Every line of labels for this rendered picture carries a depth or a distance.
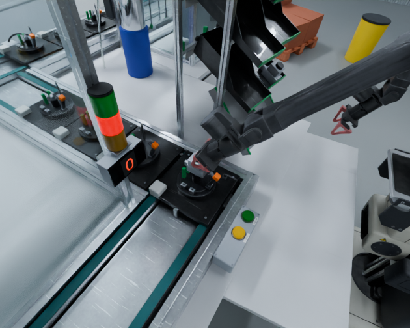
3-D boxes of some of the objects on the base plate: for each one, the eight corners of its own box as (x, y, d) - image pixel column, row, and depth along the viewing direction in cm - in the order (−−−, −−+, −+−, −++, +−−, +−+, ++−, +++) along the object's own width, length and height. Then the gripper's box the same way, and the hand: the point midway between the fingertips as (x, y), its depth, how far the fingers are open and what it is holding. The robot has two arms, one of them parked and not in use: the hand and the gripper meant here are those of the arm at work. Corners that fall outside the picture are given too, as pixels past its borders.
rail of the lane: (254, 190, 102) (259, 174, 94) (80, 488, 51) (60, 511, 43) (242, 184, 104) (246, 168, 95) (62, 467, 53) (39, 485, 44)
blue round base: (158, 70, 158) (153, 25, 138) (142, 81, 149) (135, 34, 129) (139, 63, 163) (132, 18, 142) (122, 73, 154) (112, 27, 133)
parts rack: (248, 123, 130) (303, -98, 69) (213, 168, 109) (248, -93, 48) (213, 109, 136) (235, -106, 75) (174, 148, 115) (161, -104, 54)
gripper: (226, 167, 66) (194, 178, 78) (242, 144, 72) (210, 158, 84) (209, 148, 64) (180, 163, 76) (227, 126, 70) (197, 143, 82)
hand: (197, 160), depth 79 cm, fingers closed on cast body, 4 cm apart
